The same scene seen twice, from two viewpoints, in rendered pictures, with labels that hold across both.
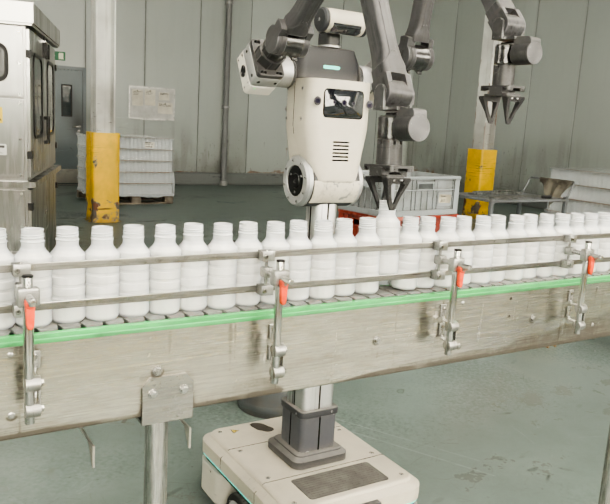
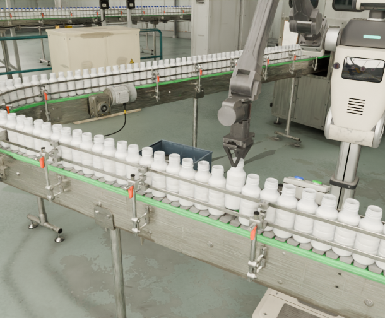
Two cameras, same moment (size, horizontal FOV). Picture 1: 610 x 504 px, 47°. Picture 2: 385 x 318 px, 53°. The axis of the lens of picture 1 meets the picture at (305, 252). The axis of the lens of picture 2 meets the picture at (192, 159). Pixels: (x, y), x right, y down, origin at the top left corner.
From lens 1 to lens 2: 1.47 m
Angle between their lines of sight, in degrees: 61
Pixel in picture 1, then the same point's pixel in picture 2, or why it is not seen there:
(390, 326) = (219, 240)
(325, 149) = (341, 103)
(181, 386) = (106, 214)
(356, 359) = (196, 248)
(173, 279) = (106, 166)
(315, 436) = not seen: hidden behind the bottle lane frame
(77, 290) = (76, 158)
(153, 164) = not seen: outside the picture
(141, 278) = (96, 161)
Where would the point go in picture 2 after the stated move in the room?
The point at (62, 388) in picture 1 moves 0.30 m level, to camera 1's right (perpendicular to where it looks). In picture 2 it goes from (69, 194) to (86, 231)
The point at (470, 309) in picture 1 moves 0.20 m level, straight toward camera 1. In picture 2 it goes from (291, 261) to (228, 270)
